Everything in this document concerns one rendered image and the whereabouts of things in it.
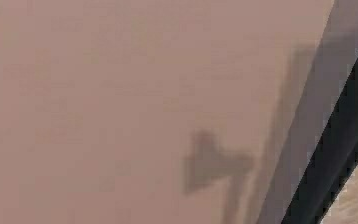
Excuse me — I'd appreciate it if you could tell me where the black long slab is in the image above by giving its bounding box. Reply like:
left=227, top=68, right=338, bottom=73
left=280, top=29, right=358, bottom=224

